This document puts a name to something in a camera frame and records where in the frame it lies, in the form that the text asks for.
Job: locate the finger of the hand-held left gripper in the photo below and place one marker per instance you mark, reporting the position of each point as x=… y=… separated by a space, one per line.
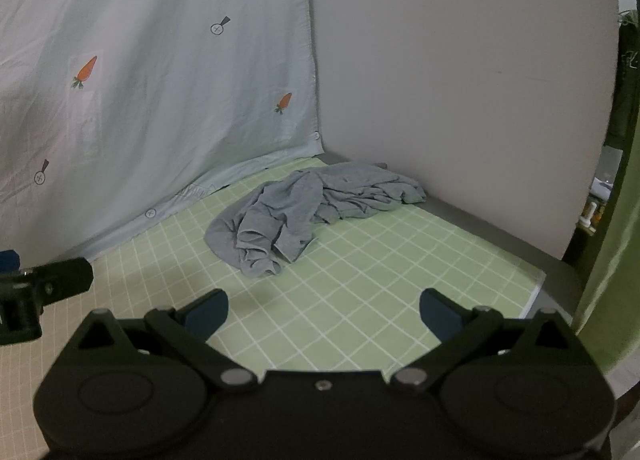
x=9 y=260
x=60 y=280

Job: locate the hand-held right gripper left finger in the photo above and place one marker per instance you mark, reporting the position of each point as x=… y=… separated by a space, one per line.
x=207 y=315

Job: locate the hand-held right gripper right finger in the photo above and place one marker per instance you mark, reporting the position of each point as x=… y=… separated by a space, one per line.
x=440 y=315

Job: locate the grey pants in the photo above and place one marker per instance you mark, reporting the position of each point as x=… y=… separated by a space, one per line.
x=280 y=220

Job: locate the green curtain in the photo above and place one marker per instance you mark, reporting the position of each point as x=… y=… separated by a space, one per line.
x=610 y=265

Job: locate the white bottle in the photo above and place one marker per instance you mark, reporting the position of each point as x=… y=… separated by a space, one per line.
x=590 y=215

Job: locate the light blue carrot-print sheet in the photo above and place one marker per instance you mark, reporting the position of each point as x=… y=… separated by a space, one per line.
x=175 y=90

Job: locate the dark hanging garment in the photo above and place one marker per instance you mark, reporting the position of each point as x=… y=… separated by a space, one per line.
x=622 y=105

